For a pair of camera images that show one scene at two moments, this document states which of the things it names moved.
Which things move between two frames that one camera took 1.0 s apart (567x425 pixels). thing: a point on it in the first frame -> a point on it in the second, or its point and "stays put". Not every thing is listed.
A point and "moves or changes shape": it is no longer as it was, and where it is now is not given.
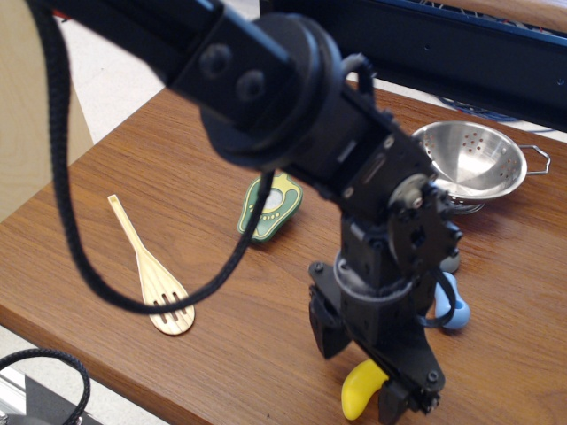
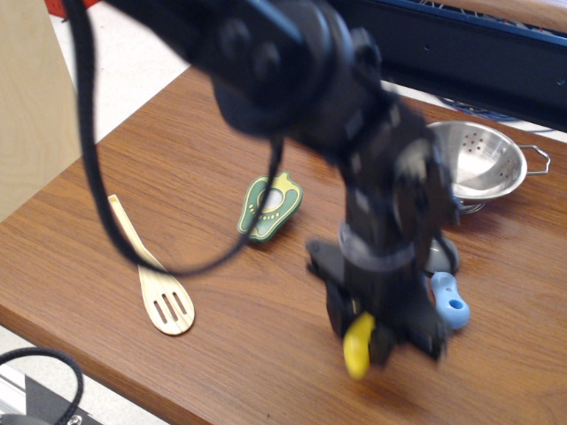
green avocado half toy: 283,200 stays put
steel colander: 477,162 stays put
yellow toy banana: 360,386 moves or changes shape
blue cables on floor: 472,109 stays put
